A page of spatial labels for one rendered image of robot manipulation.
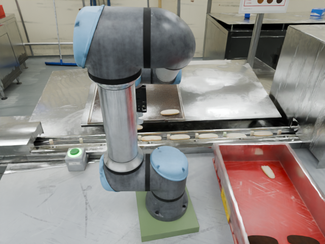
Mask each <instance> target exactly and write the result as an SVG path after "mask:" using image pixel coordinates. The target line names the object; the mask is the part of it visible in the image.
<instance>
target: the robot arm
mask: <svg viewBox="0 0 325 244"><path fill-rule="evenodd" d="M195 49H196V43H195V37H194V35H193V32H192V30H191V29H190V27H189V26H188V25H187V23H186V22H185V21H184V20H183V19H182V18H180V17H179V16H178V15H176V14H174V13H172V12H170V11H168V10H166V9H162V8H159V7H121V6H105V5H101V6H86V7H83V8H82V9H81V10H80V11H79V12H78V14H77V17H76V20H75V24H74V36H73V50H74V60H75V62H76V64H77V66H78V67H82V68H85V67H86V68H87V70H88V76H89V78H90V80H91V81H93V82H94V83H96V84H97V87H98V93H99V99H100V105H101V111H102V118H103V125H104V132H105V138H106V144H107V150H106V151H105V153H104V154H103V155H102V156H101V158H100V163H99V173H100V181H101V184H102V187H103V188H104V189H105V190H106V191H114V192H120V191H147V194H146V208H147V211H148V212H149V214H150V215H151V216H152V217H154V218H155V219H157V220H160V221H163V222H172V221H175V220H178V219H179V218H181V217H182V216H183V215H184V214H185V212H186V210H187V207H188V196H187V193H186V190H185V187H186V180H187V176H188V172H189V171H188V160H187V158H186V156H185V155H184V153H182V152H181V151H180V150H178V149H177V148H174V147H170V146H161V147H158V148H157V149H155V150H154V151H153V152H152V153H143V151H142V149H141V148H140V147H139V146H138V139H137V125H139V124H142V123H143V120H142V119H140V118H139V117H142V116H143V115H144V114H143V113H147V110H146V108H147V95H146V84H170V85H173V84H179V83H180V82H181V75H182V69H183V68H184V67H186V66H187V65H188V64H189V63H190V61H191V60H192V59H193V57H194V54H195Z"/></svg>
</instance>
